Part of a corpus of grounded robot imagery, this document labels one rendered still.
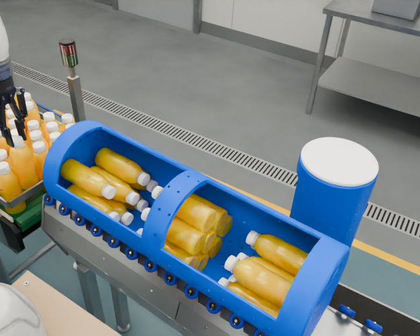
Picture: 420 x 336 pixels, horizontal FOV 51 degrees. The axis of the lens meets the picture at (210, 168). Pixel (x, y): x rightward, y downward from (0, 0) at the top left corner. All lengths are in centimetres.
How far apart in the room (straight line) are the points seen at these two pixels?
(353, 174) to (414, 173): 194
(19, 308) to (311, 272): 59
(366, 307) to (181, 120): 206
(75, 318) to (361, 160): 110
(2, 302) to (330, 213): 114
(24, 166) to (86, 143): 22
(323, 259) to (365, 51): 358
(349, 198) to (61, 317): 100
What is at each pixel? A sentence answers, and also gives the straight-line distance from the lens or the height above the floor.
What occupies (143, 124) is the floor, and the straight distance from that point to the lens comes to 360.
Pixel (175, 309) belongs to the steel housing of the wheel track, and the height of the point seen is 87.
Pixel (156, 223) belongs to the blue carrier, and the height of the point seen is 118.
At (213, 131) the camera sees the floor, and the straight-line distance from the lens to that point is 352.
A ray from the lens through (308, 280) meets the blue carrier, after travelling 102.
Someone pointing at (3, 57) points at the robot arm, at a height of 145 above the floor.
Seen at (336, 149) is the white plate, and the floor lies 104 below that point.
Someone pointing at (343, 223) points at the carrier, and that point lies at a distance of 170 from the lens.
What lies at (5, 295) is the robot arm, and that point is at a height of 133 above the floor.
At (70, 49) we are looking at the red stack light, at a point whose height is 124.
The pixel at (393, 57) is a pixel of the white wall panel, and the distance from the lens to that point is 446.
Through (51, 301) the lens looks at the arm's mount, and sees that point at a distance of 117.
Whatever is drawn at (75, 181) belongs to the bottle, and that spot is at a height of 111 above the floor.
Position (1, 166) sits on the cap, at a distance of 155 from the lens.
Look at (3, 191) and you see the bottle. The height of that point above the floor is 101.
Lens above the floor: 201
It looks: 40 degrees down
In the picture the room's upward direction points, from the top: 3 degrees clockwise
